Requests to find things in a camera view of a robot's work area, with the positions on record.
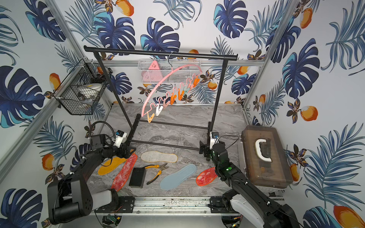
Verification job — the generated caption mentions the orange insole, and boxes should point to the orange insole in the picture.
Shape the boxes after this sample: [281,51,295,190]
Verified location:
[98,156,126,176]

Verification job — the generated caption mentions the beige yellow-edged insole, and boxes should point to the beige yellow-edged insole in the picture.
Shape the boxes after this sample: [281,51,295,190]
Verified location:
[141,151,178,163]

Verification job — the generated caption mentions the red patterned insole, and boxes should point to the red patterned insole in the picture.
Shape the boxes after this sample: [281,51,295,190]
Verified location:
[196,167,218,186]
[111,154,138,192]

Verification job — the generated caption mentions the light blue insole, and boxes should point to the light blue insole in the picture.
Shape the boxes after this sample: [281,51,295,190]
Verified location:
[160,164,197,190]

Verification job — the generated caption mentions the black clothes rack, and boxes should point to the black clothes rack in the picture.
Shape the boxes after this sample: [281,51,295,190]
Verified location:
[84,46,239,154]

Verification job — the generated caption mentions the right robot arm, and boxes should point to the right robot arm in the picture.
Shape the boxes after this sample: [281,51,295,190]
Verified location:
[199,142,301,228]

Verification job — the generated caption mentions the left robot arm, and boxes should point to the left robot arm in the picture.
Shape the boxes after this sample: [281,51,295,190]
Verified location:
[47,123,138,225]

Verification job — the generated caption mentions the pink clip hanger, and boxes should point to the pink clip hanger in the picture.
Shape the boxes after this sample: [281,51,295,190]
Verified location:
[141,76,196,120]

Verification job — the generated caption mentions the small black box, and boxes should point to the small black box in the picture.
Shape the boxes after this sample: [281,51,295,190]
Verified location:
[129,167,146,188]

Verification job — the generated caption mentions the yellow clothes peg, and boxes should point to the yellow clothes peg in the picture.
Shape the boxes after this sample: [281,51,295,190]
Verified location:
[147,113,155,123]

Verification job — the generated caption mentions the white clothes peg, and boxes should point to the white clothes peg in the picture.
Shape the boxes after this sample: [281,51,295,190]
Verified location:
[156,105,163,116]

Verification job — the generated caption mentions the brown plastic toolbox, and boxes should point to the brown plastic toolbox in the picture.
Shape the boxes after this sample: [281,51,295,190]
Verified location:
[238,125,293,193]

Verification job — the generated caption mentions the orange clothes peg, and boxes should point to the orange clothes peg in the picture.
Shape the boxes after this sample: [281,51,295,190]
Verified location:
[193,76,200,88]

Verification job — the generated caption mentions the white bowl in basket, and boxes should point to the white bowl in basket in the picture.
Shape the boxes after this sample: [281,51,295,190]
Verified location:
[77,83,102,100]

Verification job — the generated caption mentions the pink triangle item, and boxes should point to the pink triangle item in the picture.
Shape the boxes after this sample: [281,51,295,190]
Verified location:
[141,60,163,83]

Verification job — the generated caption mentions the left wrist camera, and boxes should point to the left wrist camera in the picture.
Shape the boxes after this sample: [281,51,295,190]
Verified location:
[114,130,127,148]

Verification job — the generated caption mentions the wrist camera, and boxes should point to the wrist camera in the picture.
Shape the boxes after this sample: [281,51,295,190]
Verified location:
[209,132,220,150]
[114,130,127,148]

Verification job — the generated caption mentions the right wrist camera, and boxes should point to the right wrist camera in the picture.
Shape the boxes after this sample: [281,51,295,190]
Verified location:
[209,132,220,150]

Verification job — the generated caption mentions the yellow handled pliers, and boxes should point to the yellow handled pliers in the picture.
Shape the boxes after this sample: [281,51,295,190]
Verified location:
[144,163,169,185]

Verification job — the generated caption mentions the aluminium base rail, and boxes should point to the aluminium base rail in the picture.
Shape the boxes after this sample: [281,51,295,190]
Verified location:
[55,195,289,216]

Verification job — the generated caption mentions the black wire basket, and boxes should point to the black wire basket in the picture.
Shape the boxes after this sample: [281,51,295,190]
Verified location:
[52,59,108,116]

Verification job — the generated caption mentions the clear wall shelf basket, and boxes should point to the clear wall shelf basket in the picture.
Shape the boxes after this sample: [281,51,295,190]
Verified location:
[138,59,202,84]

